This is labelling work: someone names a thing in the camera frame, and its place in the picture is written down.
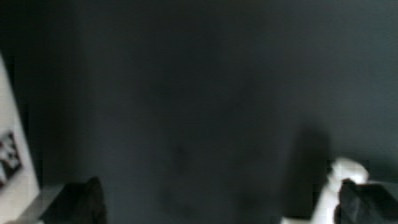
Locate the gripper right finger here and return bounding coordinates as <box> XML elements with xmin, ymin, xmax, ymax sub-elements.
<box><xmin>335</xmin><ymin>181</ymin><xmax>398</xmax><ymax>224</ymax></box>

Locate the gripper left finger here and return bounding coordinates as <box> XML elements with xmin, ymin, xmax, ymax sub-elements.
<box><xmin>40</xmin><ymin>177</ymin><xmax>108</xmax><ymax>224</ymax></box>

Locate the white chair leg block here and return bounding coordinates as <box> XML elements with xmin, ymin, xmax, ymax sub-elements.
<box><xmin>280</xmin><ymin>157</ymin><xmax>369</xmax><ymax>224</ymax></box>

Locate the white marker sheet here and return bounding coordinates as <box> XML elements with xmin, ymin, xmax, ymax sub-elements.
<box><xmin>0</xmin><ymin>55</ymin><xmax>39</xmax><ymax>224</ymax></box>

